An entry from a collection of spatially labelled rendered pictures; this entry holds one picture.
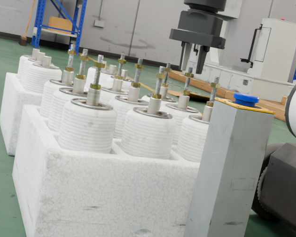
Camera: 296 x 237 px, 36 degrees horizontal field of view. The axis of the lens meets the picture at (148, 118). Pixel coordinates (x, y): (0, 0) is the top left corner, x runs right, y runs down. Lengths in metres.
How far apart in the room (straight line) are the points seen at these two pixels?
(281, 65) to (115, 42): 3.65
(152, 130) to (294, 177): 0.38
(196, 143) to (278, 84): 3.46
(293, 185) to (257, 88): 3.16
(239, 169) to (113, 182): 0.21
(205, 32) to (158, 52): 6.61
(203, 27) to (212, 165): 0.35
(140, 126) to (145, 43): 6.69
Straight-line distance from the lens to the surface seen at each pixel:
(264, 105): 3.80
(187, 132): 0.86
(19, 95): 1.26
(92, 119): 0.76
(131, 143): 0.81
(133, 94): 0.94
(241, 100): 0.70
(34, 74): 1.30
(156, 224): 0.83
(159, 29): 7.54
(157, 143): 0.81
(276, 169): 1.10
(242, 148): 0.69
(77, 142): 0.77
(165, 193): 0.81
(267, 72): 4.21
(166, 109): 0.97
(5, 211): 0.95
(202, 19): 0.96
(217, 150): 0.70
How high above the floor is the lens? 0.38
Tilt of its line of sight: 9 degrees down
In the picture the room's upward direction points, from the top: 12 degrees clockwise
